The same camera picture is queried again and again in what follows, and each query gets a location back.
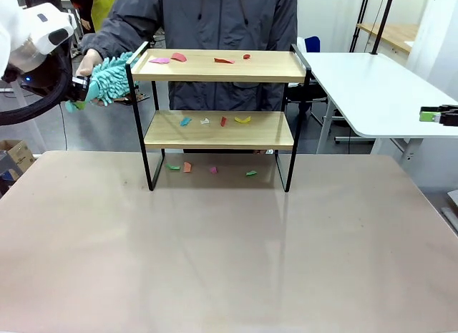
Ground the black stand pole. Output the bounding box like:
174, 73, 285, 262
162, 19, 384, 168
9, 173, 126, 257
370, 0, 396, 55

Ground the brown cardboard box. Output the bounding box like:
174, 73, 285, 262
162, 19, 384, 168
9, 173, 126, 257
0, 139, 36, 171

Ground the blue chair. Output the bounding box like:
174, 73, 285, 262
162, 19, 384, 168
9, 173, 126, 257
303, 35, 321, 54

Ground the wooden top desk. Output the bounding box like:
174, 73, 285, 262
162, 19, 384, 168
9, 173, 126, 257
356, 23, 419, 54

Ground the black tripod stand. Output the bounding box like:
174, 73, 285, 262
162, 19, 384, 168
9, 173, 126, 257
349, 0, 372, 54

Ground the black cable hose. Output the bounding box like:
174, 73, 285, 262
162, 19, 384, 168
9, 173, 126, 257
0, 42, 74, 126

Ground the person's right forearm grey sleeve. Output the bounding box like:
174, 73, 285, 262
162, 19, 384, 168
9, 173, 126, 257
81, 6, 166, 58

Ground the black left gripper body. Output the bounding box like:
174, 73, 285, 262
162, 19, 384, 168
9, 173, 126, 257
69, 76, 91, 103

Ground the two-tier wood metal shelf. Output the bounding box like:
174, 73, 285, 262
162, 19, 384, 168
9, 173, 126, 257
125, 41, 312, 193

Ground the teal chenille duster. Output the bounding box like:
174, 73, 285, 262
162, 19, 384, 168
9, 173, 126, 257
65, 52, 140, 113

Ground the large white side table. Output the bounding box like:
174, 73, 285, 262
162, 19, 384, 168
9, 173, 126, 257
298, 52, 458, 169

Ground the black office chair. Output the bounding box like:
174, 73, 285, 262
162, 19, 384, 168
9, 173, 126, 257
286, 80, 344, 126

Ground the person in grey jacket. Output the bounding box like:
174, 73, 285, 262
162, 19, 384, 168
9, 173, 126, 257
103, 0, 298, 112

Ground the person's right hand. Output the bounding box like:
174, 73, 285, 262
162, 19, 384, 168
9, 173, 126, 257
76, 48, 107, 78

